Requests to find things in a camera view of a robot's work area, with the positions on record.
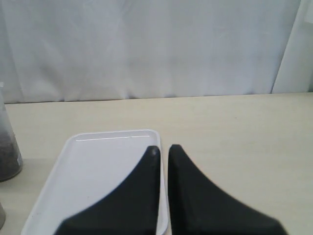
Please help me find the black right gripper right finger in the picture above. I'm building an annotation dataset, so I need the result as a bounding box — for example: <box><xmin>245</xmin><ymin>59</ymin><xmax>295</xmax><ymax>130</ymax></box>
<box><xmin>168</xmin><ymin>144</ymin><xmax>286</xmax><ymax>235</ymax></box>

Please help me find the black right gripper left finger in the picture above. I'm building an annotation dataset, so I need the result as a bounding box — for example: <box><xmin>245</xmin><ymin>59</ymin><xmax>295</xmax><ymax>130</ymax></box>
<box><xmin>56</xmin><ymin>146</ymin><xmax>161</xmax><ymax>235</ymax></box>

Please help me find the steel mug with pellets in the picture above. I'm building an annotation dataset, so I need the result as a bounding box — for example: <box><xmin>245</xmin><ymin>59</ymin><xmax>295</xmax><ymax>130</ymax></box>
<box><xmin>0</xmin><ymin>203</ymin><xmax>6</xmax><ymax>229</ymax></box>

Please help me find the white rectangular plastic tray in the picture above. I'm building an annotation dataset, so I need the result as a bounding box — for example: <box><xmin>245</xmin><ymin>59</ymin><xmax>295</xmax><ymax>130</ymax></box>
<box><xmin>22</xmin><ymin>129</ymin><xmax>169</xmax><ymax>235</ymax></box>

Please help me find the translucent plastic tall container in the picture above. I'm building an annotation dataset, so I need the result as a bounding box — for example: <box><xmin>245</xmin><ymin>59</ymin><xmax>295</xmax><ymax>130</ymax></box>
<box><xmin>0</xmin><ymin>82</ymin><xmax>22</xmax><ymax>182</ymax></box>

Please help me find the white backdrop curtain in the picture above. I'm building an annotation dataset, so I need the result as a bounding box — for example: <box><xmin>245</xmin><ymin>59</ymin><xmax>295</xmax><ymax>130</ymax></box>
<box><xmin>0</xmin><ymin>0</ymin><xmax>313</xmax><ymax>103</ymax></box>

